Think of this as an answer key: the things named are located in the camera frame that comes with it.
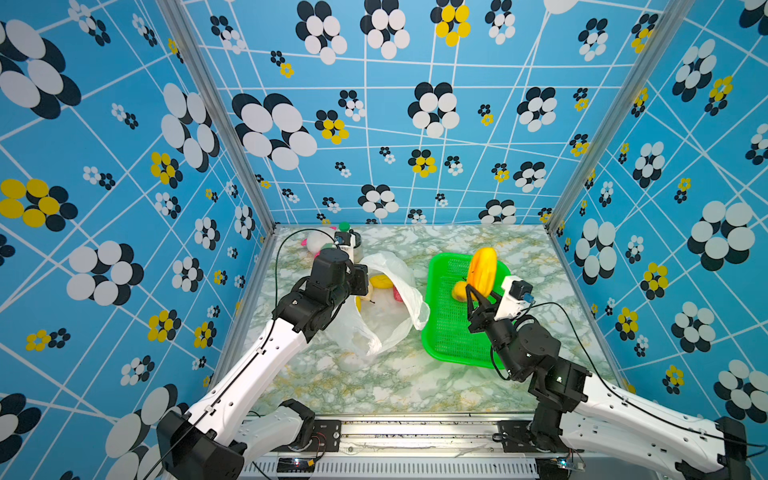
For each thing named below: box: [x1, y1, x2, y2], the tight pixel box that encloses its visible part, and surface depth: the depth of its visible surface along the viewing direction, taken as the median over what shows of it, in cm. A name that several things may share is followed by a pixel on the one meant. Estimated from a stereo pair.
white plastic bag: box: [330, 252, 431, 357], surface depth 76 cm
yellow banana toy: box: [467, 247, 498, 299], surface depth 65 cm
